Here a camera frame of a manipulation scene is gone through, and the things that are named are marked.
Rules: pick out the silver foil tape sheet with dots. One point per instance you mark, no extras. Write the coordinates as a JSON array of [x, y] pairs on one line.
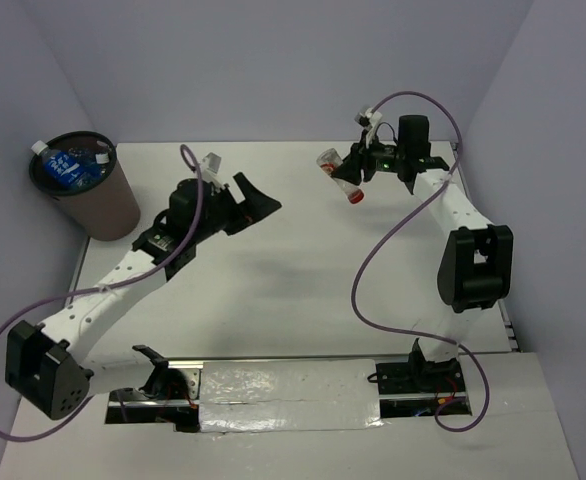
[[318, 395]]

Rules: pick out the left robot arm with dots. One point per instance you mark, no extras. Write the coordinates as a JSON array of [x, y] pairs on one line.
[[52, 364]]

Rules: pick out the blue label bottle white cap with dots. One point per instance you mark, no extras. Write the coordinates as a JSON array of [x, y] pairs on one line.
[[95, 162]]

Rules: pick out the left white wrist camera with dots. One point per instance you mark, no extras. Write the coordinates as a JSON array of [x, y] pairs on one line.
[[210, 166]]

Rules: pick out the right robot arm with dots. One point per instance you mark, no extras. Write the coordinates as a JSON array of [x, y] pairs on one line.
[[475, 269]]

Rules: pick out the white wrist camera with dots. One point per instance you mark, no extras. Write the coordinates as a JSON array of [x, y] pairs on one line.
[[210, 166], [369, 119]]

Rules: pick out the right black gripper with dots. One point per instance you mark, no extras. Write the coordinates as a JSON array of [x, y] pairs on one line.
[[350, 169]]

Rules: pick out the metal base rail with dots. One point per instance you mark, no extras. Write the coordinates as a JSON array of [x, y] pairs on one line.
[[177, 403]]

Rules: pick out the brown round waste bin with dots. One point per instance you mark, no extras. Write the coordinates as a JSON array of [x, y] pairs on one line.
[[106, 208]]

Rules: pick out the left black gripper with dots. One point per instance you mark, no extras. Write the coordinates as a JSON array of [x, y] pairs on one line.
[[255, 207]]

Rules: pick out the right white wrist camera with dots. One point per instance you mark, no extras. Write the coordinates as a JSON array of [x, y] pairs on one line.
[[369, 119]]

